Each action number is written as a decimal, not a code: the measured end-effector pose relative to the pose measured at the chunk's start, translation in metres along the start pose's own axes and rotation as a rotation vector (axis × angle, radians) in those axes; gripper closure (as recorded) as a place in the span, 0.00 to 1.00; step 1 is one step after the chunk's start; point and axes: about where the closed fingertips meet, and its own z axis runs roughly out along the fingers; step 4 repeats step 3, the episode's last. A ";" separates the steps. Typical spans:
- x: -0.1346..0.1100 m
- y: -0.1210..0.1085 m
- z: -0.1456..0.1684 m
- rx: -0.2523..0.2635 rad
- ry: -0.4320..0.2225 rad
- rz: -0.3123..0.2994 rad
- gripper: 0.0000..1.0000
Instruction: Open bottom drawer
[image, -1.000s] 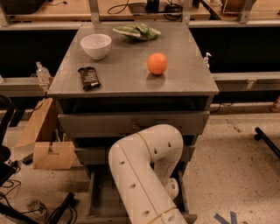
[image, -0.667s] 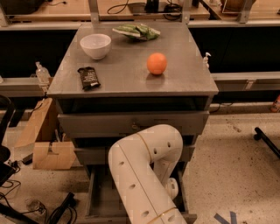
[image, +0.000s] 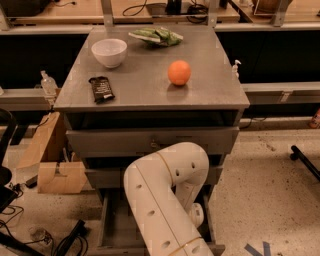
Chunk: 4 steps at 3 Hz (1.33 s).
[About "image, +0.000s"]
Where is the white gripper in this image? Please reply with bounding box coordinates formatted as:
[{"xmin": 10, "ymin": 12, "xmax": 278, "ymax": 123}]
[{"xmin": 189, "ymin": 203, "xmax": 204, "ymax": 228}]

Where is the grey bottom drawer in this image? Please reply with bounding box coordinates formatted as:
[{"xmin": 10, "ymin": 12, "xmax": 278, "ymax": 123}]
[{"xmin": 88, "ymin": 188, "xmax": 226, "ymax": 256}]

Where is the grey drawer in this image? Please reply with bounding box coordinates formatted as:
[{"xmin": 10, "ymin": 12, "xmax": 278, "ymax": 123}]
[
  {"xmin": 88, "ymin": 188, "xmax": 226, "ymax": 256},
  {"xmin": 85, "ymin": 166, "xmax": 223, "ymax": 189},
  {"xmin": 66, "ymin": 127, "xmax": 239, "ymax": 158}
]

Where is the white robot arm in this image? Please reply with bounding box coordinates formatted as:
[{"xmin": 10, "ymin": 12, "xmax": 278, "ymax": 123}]
[{"xmin": 123, "ymin": 142, "xmax": 214, "ymax": 256}]

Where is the grey middle drawer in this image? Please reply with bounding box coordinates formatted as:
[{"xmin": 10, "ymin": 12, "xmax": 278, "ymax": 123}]
[{"xmin": 85, "ymin": 166, "xmax": 223, "ymax": 189}]

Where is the grey top drawer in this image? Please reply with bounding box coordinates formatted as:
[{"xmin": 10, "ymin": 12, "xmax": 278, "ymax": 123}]
[{"xmin": 66, "ymin": 127, "xmax": 239, "ymax": 158}]

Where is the grey drawer cabinet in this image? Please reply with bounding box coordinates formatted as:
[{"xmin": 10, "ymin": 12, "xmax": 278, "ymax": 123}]
[{"xmin": 53, "ymin": 25, "xmax": 251, "ymax": 201}]

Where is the black chair base leg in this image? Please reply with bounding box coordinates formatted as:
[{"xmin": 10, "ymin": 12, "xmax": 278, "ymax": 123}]
[{"xmin": 290, "ymin": 145, "xmax": 320, "ymax": 181}]

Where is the black power strip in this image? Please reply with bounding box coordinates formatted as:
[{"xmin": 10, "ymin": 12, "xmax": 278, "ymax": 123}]
[{"xmin": 54, "ymin": 220, "xmax": 87, "ymax": 256}]

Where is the orange fruit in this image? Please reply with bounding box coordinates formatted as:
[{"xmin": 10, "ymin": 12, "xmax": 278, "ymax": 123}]
[{"xmin": 167, "ymin": 60, "xmax": 191, "ymax": 86}]

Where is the small white pump bottle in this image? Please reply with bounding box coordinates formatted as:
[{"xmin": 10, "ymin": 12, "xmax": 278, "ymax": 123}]
[{"xmin": 232, "ymin": 59, "xmax": 242, "ymax": 78}]

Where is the cardboard box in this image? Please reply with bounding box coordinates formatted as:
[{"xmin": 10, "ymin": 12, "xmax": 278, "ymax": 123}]
[{"xmin": 17, "ymin": 112, "xmax": 87, "ymax": 194}]

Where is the black snack bar wrapper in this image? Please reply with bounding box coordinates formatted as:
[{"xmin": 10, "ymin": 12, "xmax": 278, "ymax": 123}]
[{"xmin": 89, "ymin": 76, "xmax": 115, "ymax": 104}]

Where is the green chip bag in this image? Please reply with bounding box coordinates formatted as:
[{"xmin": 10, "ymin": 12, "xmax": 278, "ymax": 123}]
[{"xmin": 128, "ymin": 27, "xmax": 183, "ymax": 47}]

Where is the white bowl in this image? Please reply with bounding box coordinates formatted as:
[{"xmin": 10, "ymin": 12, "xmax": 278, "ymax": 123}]
[{"xmin": 91, "ymin": 39, "xmax": 127, "ymax": 68}]

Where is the black office chair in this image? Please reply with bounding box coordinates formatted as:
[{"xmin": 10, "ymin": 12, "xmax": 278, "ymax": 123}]
[{"xmin": 0, "ymin": 109, "xmax": 17, "ymax": 212}]

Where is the clear sanitizer bottle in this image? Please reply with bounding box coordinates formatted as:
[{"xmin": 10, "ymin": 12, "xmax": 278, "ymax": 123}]
[{"xmin": 41, "ymin": 70, "xmax": 58, "ymax": 96}]

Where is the black cable on desk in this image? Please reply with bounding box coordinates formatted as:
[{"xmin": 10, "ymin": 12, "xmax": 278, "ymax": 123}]
[{"xmin": 122, "ymin": 0, "xmax": 209, "ymax": 25}]

